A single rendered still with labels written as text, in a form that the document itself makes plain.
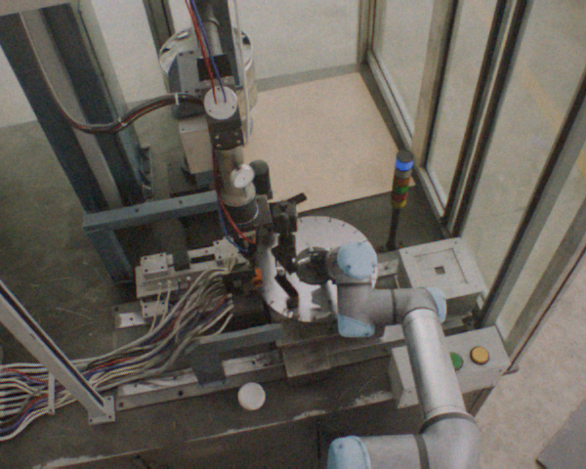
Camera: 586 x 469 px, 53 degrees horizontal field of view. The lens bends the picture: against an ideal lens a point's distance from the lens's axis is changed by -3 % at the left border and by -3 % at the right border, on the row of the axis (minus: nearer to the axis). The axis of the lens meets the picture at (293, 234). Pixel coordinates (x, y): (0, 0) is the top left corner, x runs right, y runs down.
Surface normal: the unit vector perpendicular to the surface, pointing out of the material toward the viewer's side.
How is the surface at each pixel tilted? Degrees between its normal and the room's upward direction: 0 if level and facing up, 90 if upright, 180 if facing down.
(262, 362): 0
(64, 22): 90
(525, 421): 0
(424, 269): 0
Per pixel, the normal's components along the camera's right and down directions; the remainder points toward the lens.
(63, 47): 0.20, 0.80
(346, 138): -0.04, -0.57
